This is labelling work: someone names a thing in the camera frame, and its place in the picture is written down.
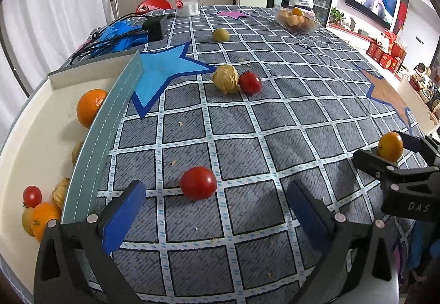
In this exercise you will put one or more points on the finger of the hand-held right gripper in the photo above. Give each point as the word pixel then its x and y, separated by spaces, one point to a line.
pixel 421 146
pixel 373 161

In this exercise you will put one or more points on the potted green plant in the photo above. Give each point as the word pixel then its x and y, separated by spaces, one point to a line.
pixel 337 17

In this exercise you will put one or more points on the husked physalis fruit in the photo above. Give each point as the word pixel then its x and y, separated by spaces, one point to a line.
pixel 61 193
pixel 286 18
pixel 225 79

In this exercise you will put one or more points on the blue garment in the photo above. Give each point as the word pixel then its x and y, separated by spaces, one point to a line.
pixel 419 245

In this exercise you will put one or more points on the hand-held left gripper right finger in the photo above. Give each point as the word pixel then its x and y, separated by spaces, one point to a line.
pixel 307 218

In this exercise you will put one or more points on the olive green round fruit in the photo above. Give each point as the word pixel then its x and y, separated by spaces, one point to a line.
pixel 77 153

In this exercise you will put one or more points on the stack of red gift boxes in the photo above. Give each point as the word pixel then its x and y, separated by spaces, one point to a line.
pixel 385 56

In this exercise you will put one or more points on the orange-yellow cherry tomato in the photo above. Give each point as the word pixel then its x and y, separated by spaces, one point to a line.
pixel 390 146
pixel 297 12

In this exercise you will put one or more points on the blue plastic bag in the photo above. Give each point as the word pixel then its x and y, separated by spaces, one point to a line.
pixel 117 36

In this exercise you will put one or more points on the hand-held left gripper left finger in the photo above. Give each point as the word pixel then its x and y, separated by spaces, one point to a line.
pixel 122 218

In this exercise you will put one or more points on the red wall banner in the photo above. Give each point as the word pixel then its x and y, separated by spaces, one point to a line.
pixel 402 17

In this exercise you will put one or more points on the red cherry tomato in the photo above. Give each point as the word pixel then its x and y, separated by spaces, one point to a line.
pixel 32 196
pixel 250 83
pixel 198 183

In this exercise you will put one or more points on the grey checked tablecloth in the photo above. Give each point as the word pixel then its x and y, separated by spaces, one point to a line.
pixel 275 139

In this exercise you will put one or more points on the red plastic stool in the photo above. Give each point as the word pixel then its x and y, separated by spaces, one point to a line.
pixel 154 4

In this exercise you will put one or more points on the clear glass bowl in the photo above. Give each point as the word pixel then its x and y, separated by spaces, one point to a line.
pixel 309 27

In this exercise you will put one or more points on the shallow white tray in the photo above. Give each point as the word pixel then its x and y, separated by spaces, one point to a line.
pixel 41 139

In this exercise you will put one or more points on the yellow-green round fruit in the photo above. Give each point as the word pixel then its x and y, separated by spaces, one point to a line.
pixel 27 221
pixel 220 35

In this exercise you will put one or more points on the white curtain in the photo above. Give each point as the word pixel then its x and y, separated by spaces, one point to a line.
pixel 51 15

